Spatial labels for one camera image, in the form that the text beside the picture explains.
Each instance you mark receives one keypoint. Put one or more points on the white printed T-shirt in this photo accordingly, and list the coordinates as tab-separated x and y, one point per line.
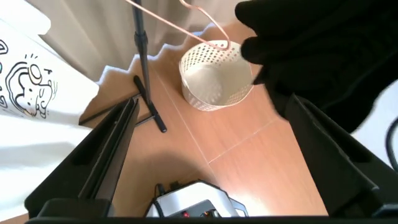
31	143

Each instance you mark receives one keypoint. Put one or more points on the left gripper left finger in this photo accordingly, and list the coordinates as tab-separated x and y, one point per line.
77	177

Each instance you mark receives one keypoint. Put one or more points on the pink clothes hanger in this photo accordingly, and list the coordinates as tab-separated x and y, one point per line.
183	29

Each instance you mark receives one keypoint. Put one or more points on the black clothes rack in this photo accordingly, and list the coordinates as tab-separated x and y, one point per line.
141	40

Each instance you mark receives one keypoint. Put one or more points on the black garment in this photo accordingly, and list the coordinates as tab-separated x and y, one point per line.
326	46

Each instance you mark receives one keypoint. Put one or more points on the white laundry basket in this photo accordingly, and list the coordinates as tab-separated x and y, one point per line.
214	77

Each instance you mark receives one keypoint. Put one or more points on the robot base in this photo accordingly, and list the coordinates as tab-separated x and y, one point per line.
192	194

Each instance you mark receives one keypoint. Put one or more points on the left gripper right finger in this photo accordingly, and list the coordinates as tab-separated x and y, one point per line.
339	177

